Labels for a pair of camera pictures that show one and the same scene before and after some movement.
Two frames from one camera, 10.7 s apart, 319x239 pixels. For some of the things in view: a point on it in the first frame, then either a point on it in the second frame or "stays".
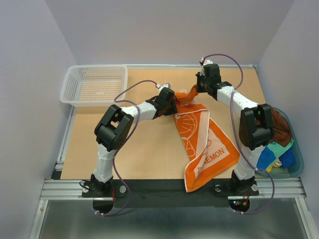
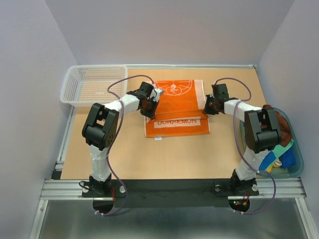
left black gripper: (174, 110) to (149, 114)
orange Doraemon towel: (204, 144) to (179, 111)
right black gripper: (199, 88) to (208, 109)
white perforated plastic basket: (94, 85) stays
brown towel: (282, 134) stays
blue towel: (267, 156) stays
